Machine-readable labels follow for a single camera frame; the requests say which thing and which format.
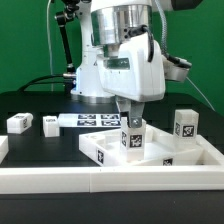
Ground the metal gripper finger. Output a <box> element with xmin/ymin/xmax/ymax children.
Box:
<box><xmin>116</xmin><ymin>96</ymin><xmax>131</xmax><ymax>117</ymax></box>
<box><xmin>128</xmin><ymin>101</ymin><xmax>144</xmax><ymax>128</ymax></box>

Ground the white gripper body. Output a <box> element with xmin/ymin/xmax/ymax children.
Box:
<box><xmin>97</xmin><ymin>33</ymin><xmax>165</xmax><ymax>102</ymax></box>

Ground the white square table top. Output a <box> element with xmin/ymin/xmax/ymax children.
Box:
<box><xmin>79</xmin><ymin>125</ymin><xmax>224</xmax><ymax>167</ymax></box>

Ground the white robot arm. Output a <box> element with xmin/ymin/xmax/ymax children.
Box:
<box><xmin>71</xmin><ymin>0</ymin><xmax>203</xmax><ymax>128</ymax></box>

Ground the white sheet with tags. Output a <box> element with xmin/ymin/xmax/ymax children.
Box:
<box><xmin>58</xmin><ymin>113</ymin><xmax>121</xmax><ymax>128</ymax></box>

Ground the white U-shaped fence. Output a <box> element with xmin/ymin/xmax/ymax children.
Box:
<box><xmin>0</xmin><ymin>140</ymin><xmax>224</xmax><ymax>194</ymax></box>

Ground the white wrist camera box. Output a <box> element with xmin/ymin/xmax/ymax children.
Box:
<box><xmin>162</xmin><ymin>56</ymin><xmax>192</xmax><ymax>82</ymax></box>

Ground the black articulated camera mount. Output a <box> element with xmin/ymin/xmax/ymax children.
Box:
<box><xmin>55</xmin><ymin>0</ymin><xmax>80</xmax><ymax>94</ymax></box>

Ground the thin white cable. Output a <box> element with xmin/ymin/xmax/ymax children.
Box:
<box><xmin>46</xmin><ymin>0</ymin><xmax>55</xmax><ymax>92</ymax></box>

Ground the black cable bundle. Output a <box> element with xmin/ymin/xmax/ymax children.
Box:
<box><xmin>18</xmin><ymin>74</ymin><xmax>68</xmax><ymax>92</ymax></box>

